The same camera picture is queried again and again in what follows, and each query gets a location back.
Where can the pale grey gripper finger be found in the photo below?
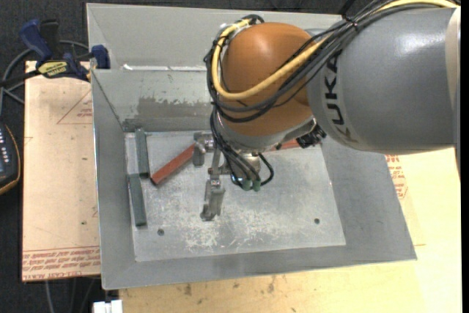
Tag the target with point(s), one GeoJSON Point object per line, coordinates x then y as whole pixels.
{"type": "Point", "coordinates": [199, 155]}
{"type": "Point", "coordinates": [212, 201]}

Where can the red-brown flat block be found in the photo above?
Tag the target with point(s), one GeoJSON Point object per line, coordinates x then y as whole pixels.
{"type": "Point", "coordinates": [172, 165]}
{"type": "Point", "coordinates": [290, 144]}

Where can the grey metal bin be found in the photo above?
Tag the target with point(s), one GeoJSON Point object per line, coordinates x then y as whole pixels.
{"type": "Point", "coordinates": [256, 223]}

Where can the dark green flat block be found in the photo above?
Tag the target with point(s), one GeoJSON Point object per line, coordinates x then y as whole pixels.
{"type": "Point", "coordinates": [138, 201]}
{"type": "Point", "coordinates": [142, 154]}

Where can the brown cardboard board red print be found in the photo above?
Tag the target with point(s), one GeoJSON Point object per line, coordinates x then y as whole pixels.
{"type": "Point", "coordinates": [58, 165]}

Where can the black cylinder on white bracket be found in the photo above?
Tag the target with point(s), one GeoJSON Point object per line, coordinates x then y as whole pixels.
{"type": "Point", "coordinates": [311, 138]}

